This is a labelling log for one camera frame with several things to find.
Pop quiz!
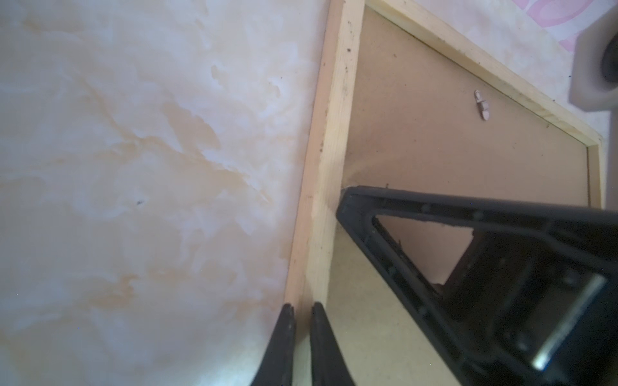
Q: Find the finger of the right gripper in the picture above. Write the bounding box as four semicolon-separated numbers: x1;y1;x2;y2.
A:
335;186;618;386

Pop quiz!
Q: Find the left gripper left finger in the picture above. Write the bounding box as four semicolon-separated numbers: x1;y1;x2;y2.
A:
250;303;296;386

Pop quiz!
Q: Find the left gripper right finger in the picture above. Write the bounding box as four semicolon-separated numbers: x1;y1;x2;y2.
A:
310;302;355;386

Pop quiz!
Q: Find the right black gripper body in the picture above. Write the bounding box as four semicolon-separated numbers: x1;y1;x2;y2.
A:
434;212;617;385

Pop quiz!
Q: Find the light wooden picture frame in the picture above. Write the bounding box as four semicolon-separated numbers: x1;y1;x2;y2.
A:
284;1;608;385

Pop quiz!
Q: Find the brown frame backing board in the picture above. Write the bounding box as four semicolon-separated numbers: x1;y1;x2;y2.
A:
327;9;588;385

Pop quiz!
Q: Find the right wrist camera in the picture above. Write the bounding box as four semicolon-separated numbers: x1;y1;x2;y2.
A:
569;7;617;113

